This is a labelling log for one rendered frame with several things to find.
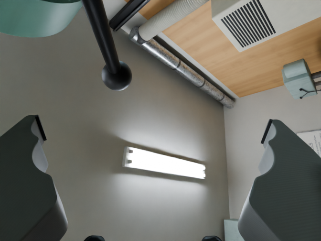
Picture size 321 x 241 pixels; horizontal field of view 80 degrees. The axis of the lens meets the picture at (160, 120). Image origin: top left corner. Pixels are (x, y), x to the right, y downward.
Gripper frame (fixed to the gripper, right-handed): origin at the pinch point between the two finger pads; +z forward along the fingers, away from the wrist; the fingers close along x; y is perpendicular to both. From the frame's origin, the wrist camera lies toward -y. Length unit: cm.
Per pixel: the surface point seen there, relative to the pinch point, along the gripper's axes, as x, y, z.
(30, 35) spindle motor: -16.4, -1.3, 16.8
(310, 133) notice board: 197, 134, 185
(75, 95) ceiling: -64, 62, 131
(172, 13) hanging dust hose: 13, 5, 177
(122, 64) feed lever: -3.8, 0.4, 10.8
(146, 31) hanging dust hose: -10, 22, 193
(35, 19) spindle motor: -14.2, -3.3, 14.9
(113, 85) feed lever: -4.7, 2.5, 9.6
